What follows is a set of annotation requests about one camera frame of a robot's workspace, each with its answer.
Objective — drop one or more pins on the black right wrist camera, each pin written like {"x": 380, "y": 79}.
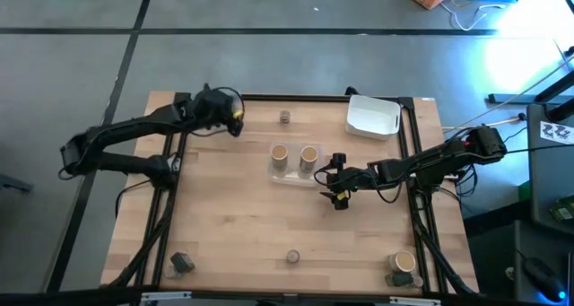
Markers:
{"x": 339, "y": 159}

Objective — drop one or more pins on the white plastic bin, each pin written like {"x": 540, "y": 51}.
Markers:
{"x": 372, "y": 117}

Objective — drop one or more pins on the dark grey desk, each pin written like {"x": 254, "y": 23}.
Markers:
{"x": 556, "y": 247}

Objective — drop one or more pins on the green circuit board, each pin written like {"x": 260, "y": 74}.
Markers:
{"x": 566, "y": 212}

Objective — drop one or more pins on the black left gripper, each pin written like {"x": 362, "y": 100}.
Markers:
{"x": 213, "y": 108}

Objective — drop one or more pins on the grey floor object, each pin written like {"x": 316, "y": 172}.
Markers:
{"x": 13, "y": 182}

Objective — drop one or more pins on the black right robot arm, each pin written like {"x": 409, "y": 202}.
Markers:
{"x": 430, "y": 162}

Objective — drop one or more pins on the paper cup bottom right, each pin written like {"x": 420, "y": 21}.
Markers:
{"x": 405, "y": 261}

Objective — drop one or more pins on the small clear glass spice jar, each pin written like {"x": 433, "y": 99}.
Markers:
{"x": 418, "y": 281}
{"x": 284, "y": 117}
{"x": 169, "y": 272}
{"x": 293, "y": 256}

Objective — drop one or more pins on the black floor stand leg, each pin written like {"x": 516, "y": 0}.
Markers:
{"x": 507, "y": 98}

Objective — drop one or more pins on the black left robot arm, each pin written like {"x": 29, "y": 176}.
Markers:
{"x": 134, "y": 124}

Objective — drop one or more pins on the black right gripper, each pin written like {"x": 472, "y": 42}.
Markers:
{"x": 350, "y": 180}

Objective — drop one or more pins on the spice jar black cap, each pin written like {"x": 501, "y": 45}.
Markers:
{"x": 399, "y": 279}
{"x": 182, "y": 262}

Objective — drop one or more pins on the small white frame bracket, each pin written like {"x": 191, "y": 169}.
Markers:
{"x": 411, "y": 174}

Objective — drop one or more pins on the yellow rod black knob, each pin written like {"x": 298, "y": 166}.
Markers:
{"x": 521, "y": 116}

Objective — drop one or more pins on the black aluminium table frame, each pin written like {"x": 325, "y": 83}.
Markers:
{"x": 314, "y": 98}

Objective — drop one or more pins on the silver aluminium bracket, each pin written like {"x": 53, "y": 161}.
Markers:
{"x": 166, "y": 295}
{"x": 414, "y": 301}

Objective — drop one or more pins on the clear plastic bin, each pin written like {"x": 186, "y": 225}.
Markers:
{"x": 293, "y": 178}

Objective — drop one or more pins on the tall spice jar tan lid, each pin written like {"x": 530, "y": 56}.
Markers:
{"x": 308, "y": 153}
{"x": 279, "y": 152}

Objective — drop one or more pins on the black side desk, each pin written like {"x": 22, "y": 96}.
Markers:
{"x": 551, "y": 171}

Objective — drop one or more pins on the black computer mouse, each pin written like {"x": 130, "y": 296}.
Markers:
{"x": 545, "y": 279}

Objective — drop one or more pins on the black crossbeam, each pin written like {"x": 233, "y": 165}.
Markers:
{"x": 67, "y": 297}

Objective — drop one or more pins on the white printed paper sheet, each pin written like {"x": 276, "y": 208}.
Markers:
{"x": 556, "y": 132}

